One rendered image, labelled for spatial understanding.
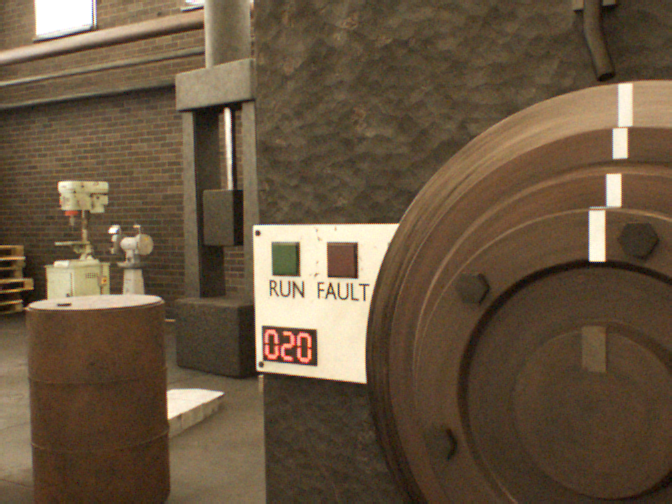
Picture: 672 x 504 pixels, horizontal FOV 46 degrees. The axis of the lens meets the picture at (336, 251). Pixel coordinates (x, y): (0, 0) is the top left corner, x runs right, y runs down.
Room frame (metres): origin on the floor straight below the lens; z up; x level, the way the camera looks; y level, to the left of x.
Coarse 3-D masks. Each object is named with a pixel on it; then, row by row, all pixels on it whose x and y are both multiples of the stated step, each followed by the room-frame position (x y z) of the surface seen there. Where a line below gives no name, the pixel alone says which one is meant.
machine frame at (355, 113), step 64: (256, 0) 0.99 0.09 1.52; (320, 0) 0.94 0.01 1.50; (384, 0) 0.89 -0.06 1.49; (448, 0) 0.85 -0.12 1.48; (512, 0) 0.81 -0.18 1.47; (640, 0) 0.74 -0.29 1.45; (256, 64) 0.99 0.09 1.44; (320, 64) 0.94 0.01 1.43; (384, 64) 0.89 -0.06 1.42; (448, 64) 0.85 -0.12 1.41; (512, 64) 0.81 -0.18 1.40; (576, 64) 0.78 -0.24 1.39; (640, 64) 0.74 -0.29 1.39; (256, 128) 0.99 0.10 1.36; (320, 128) 0.94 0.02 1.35; (384, 128) 0.89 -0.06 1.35; (448, 128) 0.85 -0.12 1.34; (320, 192) 0.94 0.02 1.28; (384, 192) 0.89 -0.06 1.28; (320, 384) 0.94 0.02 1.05; (320, 448) 0.94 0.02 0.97
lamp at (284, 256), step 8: (272, 248) 0.95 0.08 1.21; (280, 248) 0.94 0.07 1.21; (288, 248) 0.93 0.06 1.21; (296, 248) 0.93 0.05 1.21; (272, 256) 0.95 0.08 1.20; (280, 256) 0.94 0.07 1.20; (288, 256) 0.93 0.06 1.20; (296, 256) 0.93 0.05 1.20; (272, 264) 0.95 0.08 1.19; (280, 264) 0.94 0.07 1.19; (288, 264) 0.93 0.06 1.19; (296, 264) 0.93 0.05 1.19; (272, 272) 0.95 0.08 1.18; (280, 272) 0.94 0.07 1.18; (288, 272) 0.93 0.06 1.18; (296, 272) 0.93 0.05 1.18
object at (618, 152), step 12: (624, 84) 0.60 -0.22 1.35; (624, 96) 0.60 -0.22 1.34; (624, 108) 0.60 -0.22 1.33; (624, 120) 0.60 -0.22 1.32; (624, 132) 0.59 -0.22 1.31; (624, 144) 0.59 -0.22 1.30; (624, 156) 0.59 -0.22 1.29; (612, 180) 0.57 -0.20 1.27; (612, 192) 0.57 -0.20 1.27; (612, 204) 0.57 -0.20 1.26; (600, 216) 0.53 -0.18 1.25; (600, 228) 0.53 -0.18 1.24; (600, 240) 0.53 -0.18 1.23; (600, 252) 0.53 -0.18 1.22
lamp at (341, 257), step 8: (328, 248) 0.90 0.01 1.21; (336, 248) 0.90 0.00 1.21; (344, 248) 0.89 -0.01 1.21; (352, 248) 0.89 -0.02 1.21; (328, 256) 0.90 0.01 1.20; (336, 256) 0.90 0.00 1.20; (344, 256) 0.89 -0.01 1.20; (352, 256) 0.89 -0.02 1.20; (328, 264) 0.90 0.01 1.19; (336, 264) 0.90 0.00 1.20; (344, 264) 0.89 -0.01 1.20; (352, 264) 0.89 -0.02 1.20; (328, 272) 0.90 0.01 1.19; (336, 272) 0.90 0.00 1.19; (344, 272) 0.89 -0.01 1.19; (352, 272) 0.89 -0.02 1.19
